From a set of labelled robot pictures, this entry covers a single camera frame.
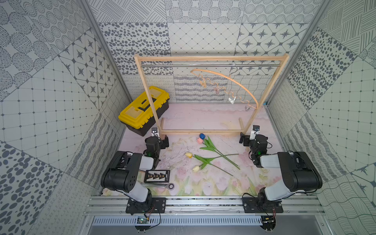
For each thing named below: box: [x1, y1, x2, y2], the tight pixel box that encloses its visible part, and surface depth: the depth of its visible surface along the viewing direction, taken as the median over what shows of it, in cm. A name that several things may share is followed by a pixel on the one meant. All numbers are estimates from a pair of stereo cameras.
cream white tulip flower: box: [192, 154, 234, 177], surface depth 90 cm
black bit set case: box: [143, 169, 170, 183], surface depth 84 cm
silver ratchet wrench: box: [137, 180, 175, 190], surface depth 82 cm
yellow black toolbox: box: [118, 86, 170, 137], surface depth 95 cm
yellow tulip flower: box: [185, 152, 240, 165], surface depth 92 cm
